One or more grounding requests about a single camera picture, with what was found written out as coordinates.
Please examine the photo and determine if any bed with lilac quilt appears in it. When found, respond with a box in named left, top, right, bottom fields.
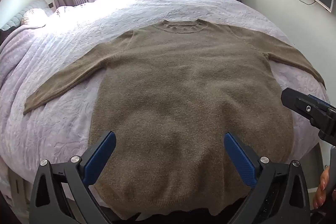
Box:
left=0, top=0, right=328, bottom=214

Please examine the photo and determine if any dark clothing pile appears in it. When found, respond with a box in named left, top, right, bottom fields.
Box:
left=0, top=28, right=14, bottom=44

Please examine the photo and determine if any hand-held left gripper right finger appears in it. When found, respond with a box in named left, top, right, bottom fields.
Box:
left=223, top=132, right=311, bottom=224

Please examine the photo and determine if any brown knit sweater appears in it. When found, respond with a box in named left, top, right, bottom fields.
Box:
left=23, top=19, right=326, bottom=216

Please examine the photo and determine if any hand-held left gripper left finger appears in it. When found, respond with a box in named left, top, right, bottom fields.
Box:
left=29, top=131, right=117, bottom=224

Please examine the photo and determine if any person's right hand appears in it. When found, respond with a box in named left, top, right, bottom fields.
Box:
left=313, top=166, right=336, bottom=211

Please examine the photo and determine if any white pillow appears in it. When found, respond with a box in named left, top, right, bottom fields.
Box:
left=21, top=8, right=49, bottom=28

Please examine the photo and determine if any grey padded headboard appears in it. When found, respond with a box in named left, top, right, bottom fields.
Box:
left=0, top=0, right=49, bottom=31

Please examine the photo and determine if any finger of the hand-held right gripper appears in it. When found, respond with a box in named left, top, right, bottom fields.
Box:
left=281, top=88, right=336, bottom=146

